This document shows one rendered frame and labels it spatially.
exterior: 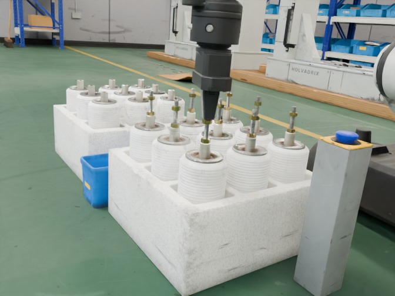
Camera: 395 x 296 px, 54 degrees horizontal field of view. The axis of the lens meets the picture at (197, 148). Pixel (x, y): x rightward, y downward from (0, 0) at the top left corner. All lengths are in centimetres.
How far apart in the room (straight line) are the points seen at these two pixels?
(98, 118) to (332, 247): 75
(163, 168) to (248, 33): 349
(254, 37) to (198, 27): 361
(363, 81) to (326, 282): 232
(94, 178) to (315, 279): 60
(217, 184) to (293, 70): 279
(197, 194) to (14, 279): 39
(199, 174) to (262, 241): 22
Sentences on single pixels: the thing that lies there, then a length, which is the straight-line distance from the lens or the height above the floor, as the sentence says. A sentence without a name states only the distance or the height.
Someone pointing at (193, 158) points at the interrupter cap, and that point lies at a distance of 74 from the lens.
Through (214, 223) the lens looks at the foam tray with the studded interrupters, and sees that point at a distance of 73.
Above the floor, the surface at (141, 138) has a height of 23.
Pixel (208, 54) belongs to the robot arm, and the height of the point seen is 45.
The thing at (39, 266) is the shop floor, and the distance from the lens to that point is 89.
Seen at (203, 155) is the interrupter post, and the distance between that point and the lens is 75.
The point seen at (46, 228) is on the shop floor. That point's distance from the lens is 102.
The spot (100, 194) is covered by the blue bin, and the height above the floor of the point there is 4.
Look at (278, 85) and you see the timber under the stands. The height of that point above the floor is 5.
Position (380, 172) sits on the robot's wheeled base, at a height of 17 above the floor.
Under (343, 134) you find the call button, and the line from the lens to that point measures 74.
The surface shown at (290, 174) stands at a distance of 89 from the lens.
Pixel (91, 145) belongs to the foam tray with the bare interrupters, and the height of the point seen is 14.
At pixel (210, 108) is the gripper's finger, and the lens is 72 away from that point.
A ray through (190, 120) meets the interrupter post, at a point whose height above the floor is 26.
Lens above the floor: 50
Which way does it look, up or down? 18 degrees down
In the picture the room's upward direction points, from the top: 5 degrees clockwise
